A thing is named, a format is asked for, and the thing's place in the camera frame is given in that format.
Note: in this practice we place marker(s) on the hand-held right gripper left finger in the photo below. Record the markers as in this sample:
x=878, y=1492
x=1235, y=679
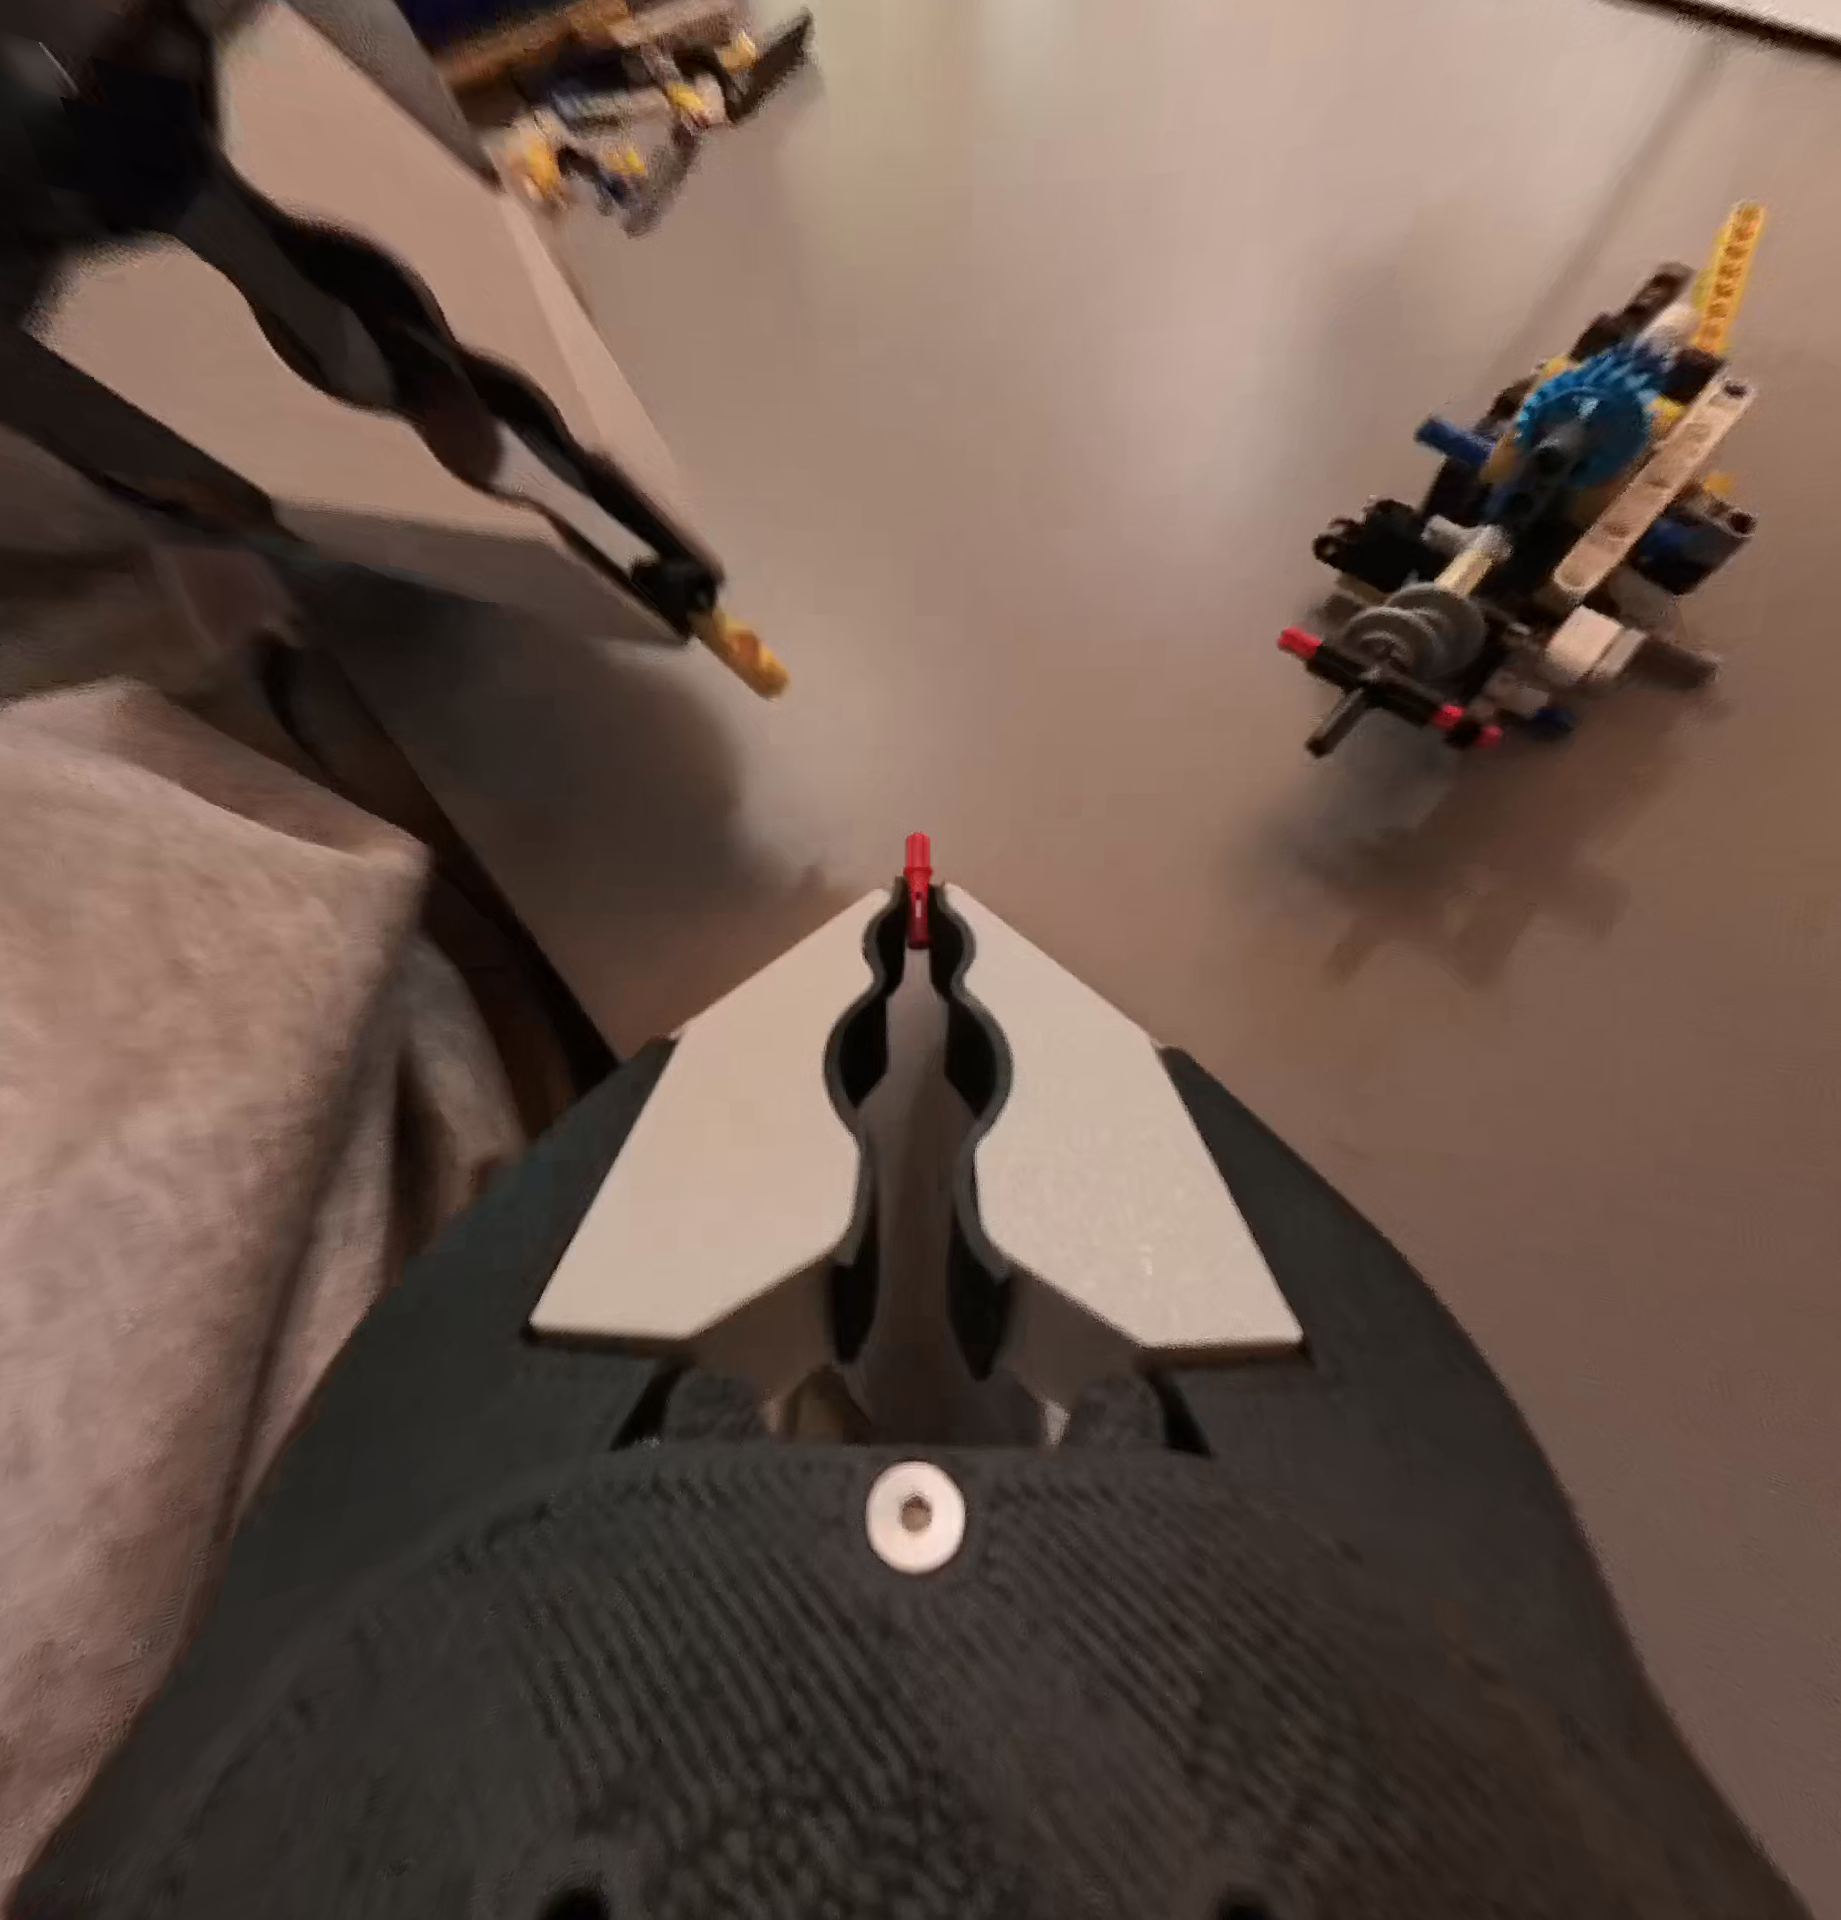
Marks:
x=710, y=1186

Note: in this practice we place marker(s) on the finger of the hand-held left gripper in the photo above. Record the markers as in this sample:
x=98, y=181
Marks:
x=453, y=225
x=335, y=482

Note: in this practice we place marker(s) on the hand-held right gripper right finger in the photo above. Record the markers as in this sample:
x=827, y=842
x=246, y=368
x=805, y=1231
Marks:
x=1114, y=1186

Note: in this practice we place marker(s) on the red lego pin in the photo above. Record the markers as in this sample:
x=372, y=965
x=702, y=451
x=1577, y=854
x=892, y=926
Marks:
x=917, y=883

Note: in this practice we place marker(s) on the yellow lego connector piece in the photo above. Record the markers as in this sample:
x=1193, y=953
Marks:
x=749, y=660

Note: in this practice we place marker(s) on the pile of loose lego pieces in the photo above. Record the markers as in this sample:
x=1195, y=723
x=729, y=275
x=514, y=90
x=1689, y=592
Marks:
x=623, y=108

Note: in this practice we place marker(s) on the partly built lego model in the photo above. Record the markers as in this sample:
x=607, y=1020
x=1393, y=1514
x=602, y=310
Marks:
x=1520, y=526

